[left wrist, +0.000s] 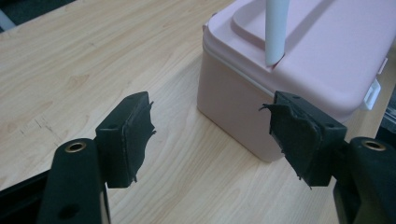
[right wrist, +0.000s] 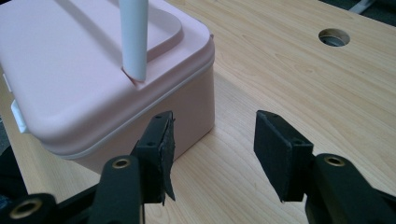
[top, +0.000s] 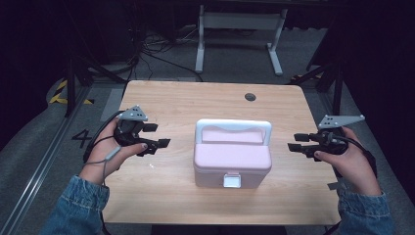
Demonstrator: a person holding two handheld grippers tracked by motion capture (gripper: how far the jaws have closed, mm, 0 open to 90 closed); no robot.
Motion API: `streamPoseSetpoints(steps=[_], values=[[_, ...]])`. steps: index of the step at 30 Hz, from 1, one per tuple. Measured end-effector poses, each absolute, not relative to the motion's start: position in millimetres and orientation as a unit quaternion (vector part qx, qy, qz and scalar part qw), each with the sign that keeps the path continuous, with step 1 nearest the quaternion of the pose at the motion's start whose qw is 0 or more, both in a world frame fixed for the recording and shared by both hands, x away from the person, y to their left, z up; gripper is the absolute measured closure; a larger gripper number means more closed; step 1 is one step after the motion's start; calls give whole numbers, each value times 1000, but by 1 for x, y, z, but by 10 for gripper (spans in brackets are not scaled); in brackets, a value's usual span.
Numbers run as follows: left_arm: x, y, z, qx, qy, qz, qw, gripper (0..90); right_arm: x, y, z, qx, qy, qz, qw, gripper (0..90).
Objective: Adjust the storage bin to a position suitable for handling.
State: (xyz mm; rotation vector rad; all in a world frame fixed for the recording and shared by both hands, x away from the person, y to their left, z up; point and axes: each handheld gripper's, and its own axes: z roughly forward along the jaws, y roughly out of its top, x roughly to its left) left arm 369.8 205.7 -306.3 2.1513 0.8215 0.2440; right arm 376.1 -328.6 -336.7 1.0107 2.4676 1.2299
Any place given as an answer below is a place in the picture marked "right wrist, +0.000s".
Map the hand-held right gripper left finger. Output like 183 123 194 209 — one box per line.
88 110 177 224

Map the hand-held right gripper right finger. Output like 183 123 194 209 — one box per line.
253 109 396 224

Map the pink plastic storage box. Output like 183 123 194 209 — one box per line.
0 0 217 175

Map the white box handle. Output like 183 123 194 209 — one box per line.
119 0 149 83

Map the round desk cable hole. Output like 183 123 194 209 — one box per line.
318 28 351 48

